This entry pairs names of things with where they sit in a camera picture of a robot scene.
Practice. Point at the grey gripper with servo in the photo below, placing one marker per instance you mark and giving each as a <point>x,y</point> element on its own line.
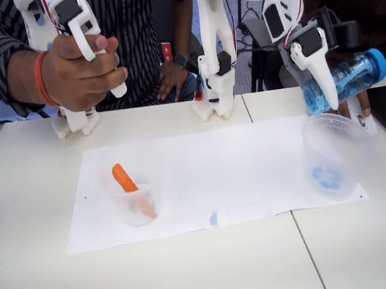
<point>304,53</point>

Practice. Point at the blue plastic bottle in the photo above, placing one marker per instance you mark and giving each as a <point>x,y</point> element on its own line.
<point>352,73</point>

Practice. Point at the white computer mouse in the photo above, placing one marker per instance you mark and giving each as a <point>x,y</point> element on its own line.
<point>368,125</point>

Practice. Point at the white leader arm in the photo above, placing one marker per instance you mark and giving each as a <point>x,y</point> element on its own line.
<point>78,121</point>

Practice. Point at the striped-shirt man's right forearm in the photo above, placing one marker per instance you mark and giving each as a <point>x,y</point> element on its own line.
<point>23,78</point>

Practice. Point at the white follower robot arm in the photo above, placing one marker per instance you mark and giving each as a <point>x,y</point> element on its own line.
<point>212,23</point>

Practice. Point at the striped-shirt man's left forearm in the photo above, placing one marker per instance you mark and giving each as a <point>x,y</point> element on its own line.
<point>182,27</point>

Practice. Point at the orange carrot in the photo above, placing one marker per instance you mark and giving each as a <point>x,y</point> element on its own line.
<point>124,179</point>

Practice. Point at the brown-shirt man's right hand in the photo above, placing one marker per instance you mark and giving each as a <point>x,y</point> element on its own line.
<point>365,102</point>

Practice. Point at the striped-shirt man's left hand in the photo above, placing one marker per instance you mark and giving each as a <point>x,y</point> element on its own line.
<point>170,83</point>

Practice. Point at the striped-shirt man's right hand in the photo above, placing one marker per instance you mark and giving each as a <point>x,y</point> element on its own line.
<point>73,82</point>

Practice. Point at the clear plastic cup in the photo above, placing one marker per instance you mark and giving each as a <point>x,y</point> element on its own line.
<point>140,205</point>
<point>338,153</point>

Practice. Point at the black office chair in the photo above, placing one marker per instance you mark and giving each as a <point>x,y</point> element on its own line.
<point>260,34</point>

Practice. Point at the white paper sheet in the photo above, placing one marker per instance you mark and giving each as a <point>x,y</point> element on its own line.
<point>219,176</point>

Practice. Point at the black smartwatch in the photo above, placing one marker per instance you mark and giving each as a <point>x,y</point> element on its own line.
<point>181,60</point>

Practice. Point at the red badge card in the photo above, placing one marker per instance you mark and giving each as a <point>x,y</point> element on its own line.
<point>167,51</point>

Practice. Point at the man in striped shirt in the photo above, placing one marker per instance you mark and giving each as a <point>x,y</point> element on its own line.
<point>127,35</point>

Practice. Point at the orange wristband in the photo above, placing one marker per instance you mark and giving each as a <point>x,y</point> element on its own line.
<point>41,79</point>

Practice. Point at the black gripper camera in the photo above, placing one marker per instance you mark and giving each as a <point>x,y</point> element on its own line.
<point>342,31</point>

